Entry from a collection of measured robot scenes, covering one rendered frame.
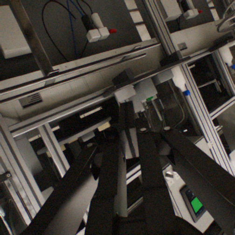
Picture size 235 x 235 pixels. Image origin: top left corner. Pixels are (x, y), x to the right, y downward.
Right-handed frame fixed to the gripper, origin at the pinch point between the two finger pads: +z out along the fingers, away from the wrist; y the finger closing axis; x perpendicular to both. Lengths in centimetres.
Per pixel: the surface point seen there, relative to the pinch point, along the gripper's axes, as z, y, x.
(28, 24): 45, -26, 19
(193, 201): 59, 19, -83
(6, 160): 38, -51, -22
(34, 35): 44, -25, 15
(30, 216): 30, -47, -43
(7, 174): 35, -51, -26
